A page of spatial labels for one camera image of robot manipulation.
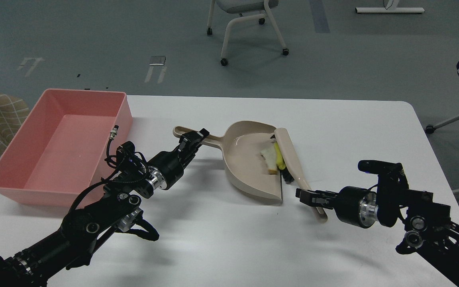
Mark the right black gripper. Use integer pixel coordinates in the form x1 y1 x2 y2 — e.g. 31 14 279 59
295 187 378 229

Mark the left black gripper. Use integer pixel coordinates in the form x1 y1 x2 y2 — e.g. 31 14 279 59
148 129 210 190

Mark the beige hand brush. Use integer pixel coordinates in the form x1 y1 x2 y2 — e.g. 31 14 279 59
271 128 328 224

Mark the yellow sponge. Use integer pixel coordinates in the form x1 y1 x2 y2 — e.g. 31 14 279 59
273 142 286 171

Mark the beige plastic dustpan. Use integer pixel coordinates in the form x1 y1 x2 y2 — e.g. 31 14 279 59
173 121 284 206

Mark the slice of bread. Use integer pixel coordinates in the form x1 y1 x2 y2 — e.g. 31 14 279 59
260 142 278 175

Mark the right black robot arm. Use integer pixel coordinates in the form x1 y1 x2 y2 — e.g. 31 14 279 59
296 160 459 287

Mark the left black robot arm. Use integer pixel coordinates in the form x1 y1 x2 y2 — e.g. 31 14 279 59
0 129 210 287

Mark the pink plastic bin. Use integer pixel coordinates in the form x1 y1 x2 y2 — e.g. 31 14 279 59
0 88 133 207

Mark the grey floor plate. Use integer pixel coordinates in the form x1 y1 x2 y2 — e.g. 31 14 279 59
148 56 167 67

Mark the grey stand leg right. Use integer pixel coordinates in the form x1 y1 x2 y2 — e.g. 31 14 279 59
424 114 459 134

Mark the white office chair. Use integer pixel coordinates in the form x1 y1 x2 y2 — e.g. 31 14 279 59
206 0 290 67

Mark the white desk base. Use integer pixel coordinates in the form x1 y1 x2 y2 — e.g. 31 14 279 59
355 0 425 14

